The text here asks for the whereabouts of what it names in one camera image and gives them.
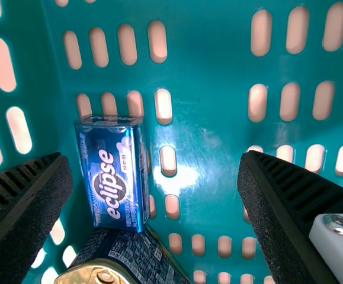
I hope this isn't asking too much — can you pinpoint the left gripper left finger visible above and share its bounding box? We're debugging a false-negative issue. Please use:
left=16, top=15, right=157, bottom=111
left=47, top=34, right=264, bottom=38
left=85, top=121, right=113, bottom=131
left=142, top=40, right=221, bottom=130
left=0, top=152, right=73, bottom=284

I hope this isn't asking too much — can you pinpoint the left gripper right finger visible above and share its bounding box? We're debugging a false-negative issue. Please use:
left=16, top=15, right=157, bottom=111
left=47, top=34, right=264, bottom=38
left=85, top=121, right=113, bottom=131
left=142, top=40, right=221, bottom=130
left=236, top=150, right=343, bottom=284

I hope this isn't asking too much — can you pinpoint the blue box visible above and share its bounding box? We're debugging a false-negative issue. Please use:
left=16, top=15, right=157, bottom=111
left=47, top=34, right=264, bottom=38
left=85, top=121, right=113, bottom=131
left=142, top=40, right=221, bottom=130
left=73, top=114, right=151, bottom=234

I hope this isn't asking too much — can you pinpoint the teal shopping basket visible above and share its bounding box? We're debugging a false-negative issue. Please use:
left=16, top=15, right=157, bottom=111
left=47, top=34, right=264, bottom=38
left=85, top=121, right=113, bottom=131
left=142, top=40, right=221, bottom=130
left=0, top=0, right=343, bottom=284

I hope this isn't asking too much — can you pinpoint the rectangular tin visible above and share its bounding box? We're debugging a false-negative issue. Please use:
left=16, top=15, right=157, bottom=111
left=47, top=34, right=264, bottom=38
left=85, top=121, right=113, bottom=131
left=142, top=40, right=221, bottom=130
left=53, top=226, right=191, bottom=284

